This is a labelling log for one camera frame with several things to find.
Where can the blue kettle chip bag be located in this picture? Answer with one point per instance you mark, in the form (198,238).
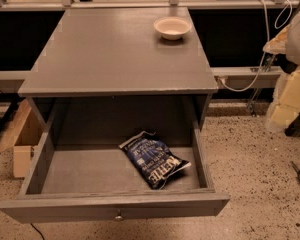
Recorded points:
(152,158)

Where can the open grey top drawer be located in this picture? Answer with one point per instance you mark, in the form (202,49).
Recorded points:
(79,173)

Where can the round metal drawer knob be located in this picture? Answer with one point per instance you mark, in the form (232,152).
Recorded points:
(119,217)

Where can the grey wooden cabinet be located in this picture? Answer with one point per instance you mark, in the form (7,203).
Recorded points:
(108,73)

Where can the white bowl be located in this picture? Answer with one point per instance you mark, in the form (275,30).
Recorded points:
(172,28)

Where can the light wooden box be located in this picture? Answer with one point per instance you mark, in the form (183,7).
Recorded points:
(21,136)

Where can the grey horizontal rail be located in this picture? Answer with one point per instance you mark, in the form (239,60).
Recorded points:
(10,81)

